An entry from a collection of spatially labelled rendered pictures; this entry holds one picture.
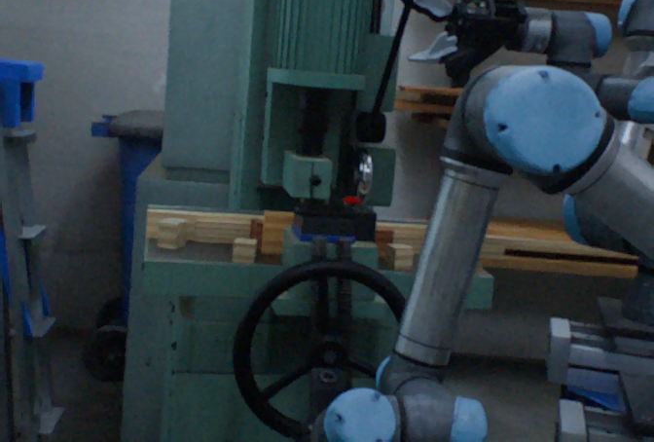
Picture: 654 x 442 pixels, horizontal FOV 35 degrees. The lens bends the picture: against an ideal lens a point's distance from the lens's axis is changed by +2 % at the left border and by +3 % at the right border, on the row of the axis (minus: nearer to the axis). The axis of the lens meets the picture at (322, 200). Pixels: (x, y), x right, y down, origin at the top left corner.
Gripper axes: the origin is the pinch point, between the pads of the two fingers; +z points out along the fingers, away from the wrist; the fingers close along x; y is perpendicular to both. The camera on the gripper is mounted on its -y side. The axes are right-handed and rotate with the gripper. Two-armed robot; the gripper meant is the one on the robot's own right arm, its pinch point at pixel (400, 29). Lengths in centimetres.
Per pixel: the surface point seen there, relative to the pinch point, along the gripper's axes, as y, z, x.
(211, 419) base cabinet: -45, 28, 51
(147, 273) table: -27, 40, 34
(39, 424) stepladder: -129, 63, 13
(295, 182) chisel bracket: -23.8, 15.2, 15.6
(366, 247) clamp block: -14.4, 5.8, 35.6
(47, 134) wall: -208, 81, -148
